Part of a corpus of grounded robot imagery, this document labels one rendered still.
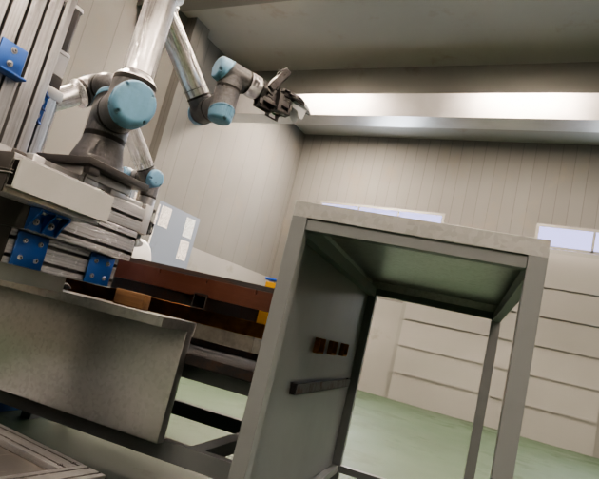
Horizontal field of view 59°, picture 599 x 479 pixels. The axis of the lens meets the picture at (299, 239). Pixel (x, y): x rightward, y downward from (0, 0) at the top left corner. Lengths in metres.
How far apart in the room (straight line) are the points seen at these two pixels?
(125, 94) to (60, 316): 0.87
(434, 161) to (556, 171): 2.01
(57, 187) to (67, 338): 0.78
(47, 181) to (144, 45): 0.48
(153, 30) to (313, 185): 9.13
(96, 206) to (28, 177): 0.19
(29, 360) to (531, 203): 8.31
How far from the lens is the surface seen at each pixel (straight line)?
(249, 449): 1.34
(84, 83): 2.31
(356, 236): 1.30
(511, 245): 1.27
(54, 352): 2.01
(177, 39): 1.76
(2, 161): 1.32
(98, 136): 1.59
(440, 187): 9.72
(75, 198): 1.36
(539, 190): 9.48
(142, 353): 1.81
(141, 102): 1.48
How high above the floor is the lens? 0.73
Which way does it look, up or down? 10 degrees up
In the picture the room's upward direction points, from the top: 14 degrees clockwise
